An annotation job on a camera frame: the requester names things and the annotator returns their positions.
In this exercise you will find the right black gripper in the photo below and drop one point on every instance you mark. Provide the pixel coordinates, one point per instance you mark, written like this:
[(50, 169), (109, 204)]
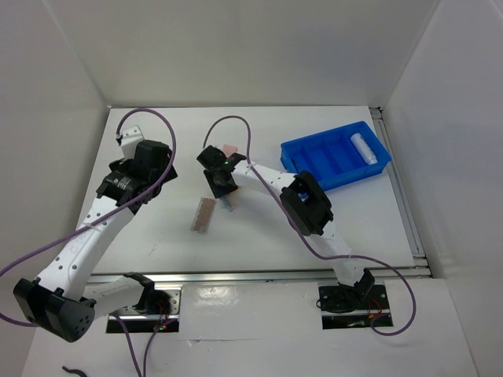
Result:
[(218, 190)]

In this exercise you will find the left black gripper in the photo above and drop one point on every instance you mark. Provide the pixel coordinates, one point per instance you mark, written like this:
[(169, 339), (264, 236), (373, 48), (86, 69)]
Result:
[(120, 165)]

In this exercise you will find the white blue makeup pen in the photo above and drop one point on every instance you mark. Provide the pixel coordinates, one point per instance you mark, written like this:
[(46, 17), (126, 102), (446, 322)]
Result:
[(227, 202)]

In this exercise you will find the white lotion bottle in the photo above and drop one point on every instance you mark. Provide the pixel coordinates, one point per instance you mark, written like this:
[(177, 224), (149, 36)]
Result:
[(363, 149)]

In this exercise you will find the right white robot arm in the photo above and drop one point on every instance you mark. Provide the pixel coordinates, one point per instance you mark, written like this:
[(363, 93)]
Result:
[(308, 211)]

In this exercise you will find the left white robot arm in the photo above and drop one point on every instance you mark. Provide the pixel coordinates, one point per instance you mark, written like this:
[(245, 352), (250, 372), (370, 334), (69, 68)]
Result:
[(58, 299)]

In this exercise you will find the brown eyeshadow palette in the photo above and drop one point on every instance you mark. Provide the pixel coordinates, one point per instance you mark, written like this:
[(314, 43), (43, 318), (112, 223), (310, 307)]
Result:
[(203, 215)]

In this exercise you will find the blue plastic organizer bin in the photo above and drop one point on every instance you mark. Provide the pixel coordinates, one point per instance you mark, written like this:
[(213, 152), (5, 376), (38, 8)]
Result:
[(331, 157)]

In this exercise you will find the black hook bottom left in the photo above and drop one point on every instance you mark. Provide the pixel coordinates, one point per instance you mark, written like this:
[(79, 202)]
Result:
[(74, 371)]

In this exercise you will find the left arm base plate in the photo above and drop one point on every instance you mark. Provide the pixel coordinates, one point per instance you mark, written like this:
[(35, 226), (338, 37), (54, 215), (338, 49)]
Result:
[(163, 317)]

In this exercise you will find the aluminium rail front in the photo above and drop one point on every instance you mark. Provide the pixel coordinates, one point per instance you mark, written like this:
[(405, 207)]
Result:
[(260, 276)]

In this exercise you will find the aluminium rail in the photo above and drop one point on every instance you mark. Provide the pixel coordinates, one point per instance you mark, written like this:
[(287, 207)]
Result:
[(420, 262), (260, 276)]

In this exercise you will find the aluminium rail right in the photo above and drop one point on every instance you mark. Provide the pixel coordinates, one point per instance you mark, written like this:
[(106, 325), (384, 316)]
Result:
[(420, 262)]

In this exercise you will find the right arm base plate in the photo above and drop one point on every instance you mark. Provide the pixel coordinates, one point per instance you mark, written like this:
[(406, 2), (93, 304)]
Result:
[(338, 312)]

